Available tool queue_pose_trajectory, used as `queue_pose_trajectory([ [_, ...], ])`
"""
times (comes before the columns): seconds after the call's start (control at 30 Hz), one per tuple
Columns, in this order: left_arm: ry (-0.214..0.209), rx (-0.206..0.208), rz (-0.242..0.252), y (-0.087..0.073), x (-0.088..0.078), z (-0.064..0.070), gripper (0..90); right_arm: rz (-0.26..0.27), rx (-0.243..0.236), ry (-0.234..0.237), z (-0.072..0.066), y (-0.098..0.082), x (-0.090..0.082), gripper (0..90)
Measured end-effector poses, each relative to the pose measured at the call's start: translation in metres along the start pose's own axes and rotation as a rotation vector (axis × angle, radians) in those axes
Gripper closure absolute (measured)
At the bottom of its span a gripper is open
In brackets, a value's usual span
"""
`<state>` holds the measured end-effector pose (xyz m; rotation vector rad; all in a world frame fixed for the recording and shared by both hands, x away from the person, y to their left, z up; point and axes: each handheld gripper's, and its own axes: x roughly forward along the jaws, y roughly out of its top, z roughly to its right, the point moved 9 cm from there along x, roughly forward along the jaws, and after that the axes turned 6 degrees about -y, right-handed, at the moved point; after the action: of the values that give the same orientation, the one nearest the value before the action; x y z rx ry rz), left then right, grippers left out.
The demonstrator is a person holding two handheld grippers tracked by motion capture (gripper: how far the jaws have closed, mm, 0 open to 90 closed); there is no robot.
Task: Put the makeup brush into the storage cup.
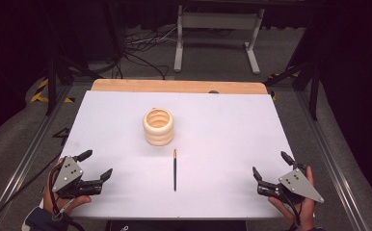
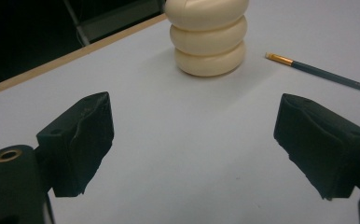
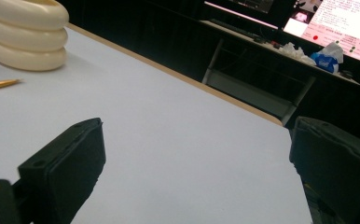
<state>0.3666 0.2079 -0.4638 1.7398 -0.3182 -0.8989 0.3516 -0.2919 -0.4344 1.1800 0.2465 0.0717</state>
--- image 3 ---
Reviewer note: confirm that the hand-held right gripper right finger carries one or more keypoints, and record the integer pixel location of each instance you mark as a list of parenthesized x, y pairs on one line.
[(333, 168)]

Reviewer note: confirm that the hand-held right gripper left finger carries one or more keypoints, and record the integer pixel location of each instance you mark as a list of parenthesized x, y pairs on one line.
[(66, 168)]

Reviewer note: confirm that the black and gold pen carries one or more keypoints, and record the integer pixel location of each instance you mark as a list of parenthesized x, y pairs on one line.
[(1, 84)]

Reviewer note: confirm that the dark side desk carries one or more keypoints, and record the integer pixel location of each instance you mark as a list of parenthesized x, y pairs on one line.
[(249, 90)]

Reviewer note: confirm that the lit computer monitor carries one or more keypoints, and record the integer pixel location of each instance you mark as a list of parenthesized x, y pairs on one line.
[(336, 23)]

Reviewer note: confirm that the black keyboard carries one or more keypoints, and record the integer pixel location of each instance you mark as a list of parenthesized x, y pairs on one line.
[(234, 28)]

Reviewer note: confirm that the crumpled white tissue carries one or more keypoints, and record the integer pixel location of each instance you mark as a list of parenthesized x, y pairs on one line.
[(294, 52)]

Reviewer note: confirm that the blue tissue pack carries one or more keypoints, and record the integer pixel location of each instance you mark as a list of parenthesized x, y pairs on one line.
[(325, 61)]

